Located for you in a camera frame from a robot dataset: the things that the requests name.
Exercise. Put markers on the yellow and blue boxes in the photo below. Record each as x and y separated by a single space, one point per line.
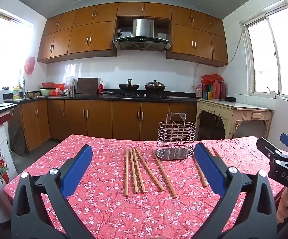
207 95

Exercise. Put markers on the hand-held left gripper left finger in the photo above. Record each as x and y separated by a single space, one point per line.
78 169

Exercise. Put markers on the small red bottle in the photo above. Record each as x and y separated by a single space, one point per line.
101 87

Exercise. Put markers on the black wok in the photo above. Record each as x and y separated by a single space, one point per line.
129 87

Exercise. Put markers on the dark sack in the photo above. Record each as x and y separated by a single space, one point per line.
17 137

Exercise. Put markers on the red basin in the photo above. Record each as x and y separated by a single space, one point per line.
48 85

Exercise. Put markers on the red bag over bottles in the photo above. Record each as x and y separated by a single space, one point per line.
212 78

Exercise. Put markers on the wooden base cabinets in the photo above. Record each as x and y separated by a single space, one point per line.
99 119

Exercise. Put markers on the white plastic bag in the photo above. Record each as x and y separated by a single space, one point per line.
69 81

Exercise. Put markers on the wooden wall cabinets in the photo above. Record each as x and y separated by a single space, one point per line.
79 37

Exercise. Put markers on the white cup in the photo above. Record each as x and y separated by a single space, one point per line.
272 94

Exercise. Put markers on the black kitchen countertop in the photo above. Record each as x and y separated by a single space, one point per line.
89 96

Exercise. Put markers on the dark red jug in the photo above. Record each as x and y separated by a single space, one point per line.
223 90

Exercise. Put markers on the metal faucet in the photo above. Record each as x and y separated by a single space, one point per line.
23 88

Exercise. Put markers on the pink bottle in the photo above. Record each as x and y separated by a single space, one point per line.
199 91

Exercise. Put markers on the yellow detergent bottle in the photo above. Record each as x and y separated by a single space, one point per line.
16 93

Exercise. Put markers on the black gas stove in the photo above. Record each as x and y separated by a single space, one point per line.
134 95

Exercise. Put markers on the crumpled red plastic bag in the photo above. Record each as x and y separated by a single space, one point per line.
58 87

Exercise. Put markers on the steel range hood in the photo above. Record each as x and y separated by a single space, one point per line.
143 27

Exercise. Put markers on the large sliding window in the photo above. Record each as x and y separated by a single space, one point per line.
278 54

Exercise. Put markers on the cream wooden side table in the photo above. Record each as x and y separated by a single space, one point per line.
236 105

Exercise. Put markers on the green basin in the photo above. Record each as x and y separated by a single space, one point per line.
45 92

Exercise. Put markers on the red floral tablecloth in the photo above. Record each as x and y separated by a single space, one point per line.
109 204

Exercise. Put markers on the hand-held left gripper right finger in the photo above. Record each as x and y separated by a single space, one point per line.
208 169

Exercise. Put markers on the white plate with food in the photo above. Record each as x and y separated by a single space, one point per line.
106 93

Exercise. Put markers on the metal canister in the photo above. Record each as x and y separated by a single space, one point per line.
72 89

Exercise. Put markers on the wok with metal lid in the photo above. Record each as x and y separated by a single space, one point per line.
155 86

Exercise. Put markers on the person's right hand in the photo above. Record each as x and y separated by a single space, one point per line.
284 204

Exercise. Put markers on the wooden chopstick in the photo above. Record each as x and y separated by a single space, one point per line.
201 176
165 175
139 170
133 170
216 152
126 171
149 170

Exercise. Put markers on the red sauce bottle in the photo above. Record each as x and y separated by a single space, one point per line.
216 90

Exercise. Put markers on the dark wooden cutting board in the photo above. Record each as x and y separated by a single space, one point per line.
87 86

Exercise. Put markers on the red bag on wall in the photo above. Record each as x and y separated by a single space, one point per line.
30 66

